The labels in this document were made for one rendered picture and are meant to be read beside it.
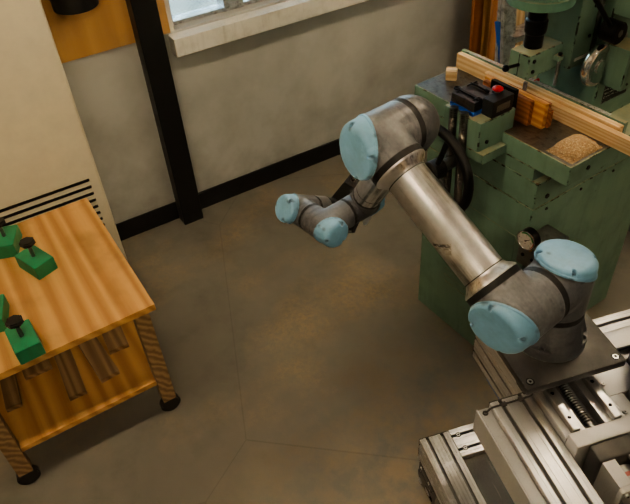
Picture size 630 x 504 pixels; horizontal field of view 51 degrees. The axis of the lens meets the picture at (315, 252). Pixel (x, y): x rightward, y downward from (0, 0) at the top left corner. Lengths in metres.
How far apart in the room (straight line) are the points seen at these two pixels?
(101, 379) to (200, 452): 0.40
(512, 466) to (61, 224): 1.66
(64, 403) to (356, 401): 0.96
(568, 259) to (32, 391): 1.73
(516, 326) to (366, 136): 0.43
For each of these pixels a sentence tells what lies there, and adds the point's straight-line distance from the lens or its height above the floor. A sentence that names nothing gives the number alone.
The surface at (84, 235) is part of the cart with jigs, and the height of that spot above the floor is 0.53.
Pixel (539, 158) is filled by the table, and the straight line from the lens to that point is 1.87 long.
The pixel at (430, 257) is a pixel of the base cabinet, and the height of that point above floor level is 0.26.
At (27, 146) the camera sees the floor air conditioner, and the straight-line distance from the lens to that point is 2.46.
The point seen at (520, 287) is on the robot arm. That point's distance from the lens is 1.22.
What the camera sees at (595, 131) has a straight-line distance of 1.94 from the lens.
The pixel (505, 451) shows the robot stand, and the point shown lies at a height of 0.73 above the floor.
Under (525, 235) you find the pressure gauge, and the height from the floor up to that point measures 0.68.
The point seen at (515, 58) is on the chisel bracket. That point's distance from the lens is 1.99.
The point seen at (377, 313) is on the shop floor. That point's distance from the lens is 2.59.
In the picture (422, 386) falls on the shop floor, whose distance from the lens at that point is 2.37.
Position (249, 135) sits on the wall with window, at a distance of 3.13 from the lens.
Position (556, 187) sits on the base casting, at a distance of 2.00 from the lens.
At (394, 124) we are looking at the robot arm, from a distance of 1.28.
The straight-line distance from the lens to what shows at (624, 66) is 2.04.
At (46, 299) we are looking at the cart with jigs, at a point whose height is 0.53.
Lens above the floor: 1.89
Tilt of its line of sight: 41 degrees down
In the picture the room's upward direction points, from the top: 5 degrees counter-clockwise
